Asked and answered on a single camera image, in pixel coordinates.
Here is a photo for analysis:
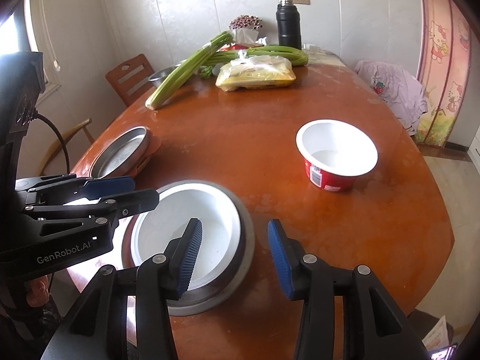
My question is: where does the brown wooden slat chair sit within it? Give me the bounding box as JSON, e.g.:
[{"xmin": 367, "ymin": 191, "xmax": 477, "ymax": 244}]
[{"xmin": 105, "ymin": 54, "xmax": 154, "ymax": 107}]

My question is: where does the red white flower bouquet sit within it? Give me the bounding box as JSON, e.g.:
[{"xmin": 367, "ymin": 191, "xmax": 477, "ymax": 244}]
[{"xmin": 229, "ymin": 15, "xmax": 263, "ymax": 45}]

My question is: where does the white shelf cabinet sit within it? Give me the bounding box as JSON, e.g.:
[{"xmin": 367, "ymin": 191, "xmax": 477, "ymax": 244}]
[{"xmin": 468, "ymin": 127, "xmax": 480, "ymax": 173}]

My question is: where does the light green celery bunch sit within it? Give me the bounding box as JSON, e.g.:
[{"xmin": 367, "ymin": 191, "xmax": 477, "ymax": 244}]
[{"xmin": 145, "ymin": 31, "xmax": 233, "ymax": 111}]

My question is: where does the person's hand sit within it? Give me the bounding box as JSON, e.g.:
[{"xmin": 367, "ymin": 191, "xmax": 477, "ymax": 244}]
[{"xmin": 25, "ymin": 275, "xmax": 50, "ymax": 307}]

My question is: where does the pink cloth on chair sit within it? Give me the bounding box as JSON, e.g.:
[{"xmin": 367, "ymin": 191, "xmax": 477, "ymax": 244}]
[{"xmin": 354, "ymin": 60, "xmax": 428, "ymax": 137}]

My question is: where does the black camera cable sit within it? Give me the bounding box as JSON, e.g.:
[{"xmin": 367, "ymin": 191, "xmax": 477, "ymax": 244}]
[{"xmin": 31, "ymin": 111, "xmax": 72, "ymax": 175}]

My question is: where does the shallow round metal pan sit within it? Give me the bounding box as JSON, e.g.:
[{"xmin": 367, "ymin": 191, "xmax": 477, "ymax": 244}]
[{"xmin": 89, "ymin": 126, "xmax": 150, "ymax": 179}]

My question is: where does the smartphone with lit screen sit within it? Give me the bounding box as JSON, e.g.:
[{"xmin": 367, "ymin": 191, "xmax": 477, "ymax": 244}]
[{"xmin": 429, "ymin": 344, "xmax": 457, "ymax": 360}]

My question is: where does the bagged yellow corn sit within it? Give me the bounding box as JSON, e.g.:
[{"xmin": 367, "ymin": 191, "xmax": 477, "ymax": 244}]
[{"xmin": 216, "ymin": 56, "xmax": 296, "ymax": 92}]

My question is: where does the black thermos bottle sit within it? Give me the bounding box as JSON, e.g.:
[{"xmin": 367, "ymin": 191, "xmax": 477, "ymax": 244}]
[{"xmin": 276, "ymin": 0, "xmax": 302, "ymax": 50}]

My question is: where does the curved-back wooden chair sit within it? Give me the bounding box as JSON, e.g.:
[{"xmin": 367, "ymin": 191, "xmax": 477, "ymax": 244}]
[{"xmin": 37, "ymin": 115, "xmax": 95, "ymax": 176}]

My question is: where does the pink hello kitty screen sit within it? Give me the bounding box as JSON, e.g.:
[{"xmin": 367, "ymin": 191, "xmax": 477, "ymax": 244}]
[{"xmin": 416, "ymin": 0, "xmax": 472, "ymax": 147}]

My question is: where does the stainless steel bowl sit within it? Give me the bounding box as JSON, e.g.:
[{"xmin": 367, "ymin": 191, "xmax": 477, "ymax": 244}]
[{"xmin": 121, "ymin": 180, "xmax": 255, "ymax": 317}]

